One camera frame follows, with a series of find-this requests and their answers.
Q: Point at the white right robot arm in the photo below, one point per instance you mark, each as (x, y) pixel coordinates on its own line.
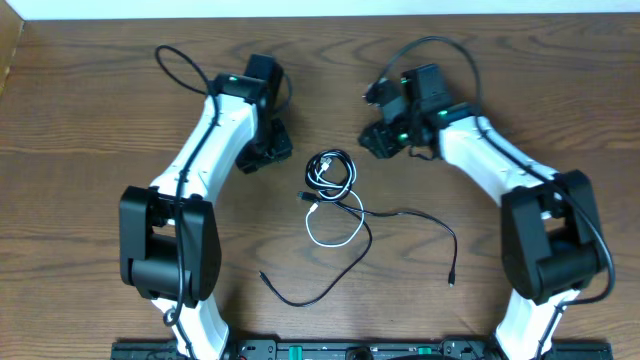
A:
(551, 245)

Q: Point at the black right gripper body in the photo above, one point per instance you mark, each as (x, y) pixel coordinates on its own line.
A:
(394, 137)

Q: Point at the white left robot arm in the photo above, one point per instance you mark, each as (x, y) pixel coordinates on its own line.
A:
(169, 244)

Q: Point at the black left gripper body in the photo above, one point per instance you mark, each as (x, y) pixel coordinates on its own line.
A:
(272, 147)

